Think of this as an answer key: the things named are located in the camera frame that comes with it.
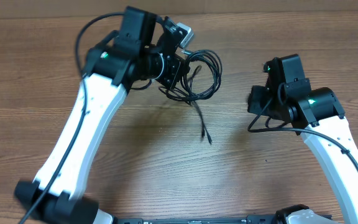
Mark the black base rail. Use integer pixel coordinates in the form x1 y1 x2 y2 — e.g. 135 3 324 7
113 203 334 224

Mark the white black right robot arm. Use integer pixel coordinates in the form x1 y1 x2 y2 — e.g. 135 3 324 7
247 54 358 223

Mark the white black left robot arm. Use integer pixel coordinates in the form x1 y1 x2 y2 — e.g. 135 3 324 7
15 6 194 224

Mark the black USB cable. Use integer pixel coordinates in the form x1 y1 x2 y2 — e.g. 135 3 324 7
158 49 223 146

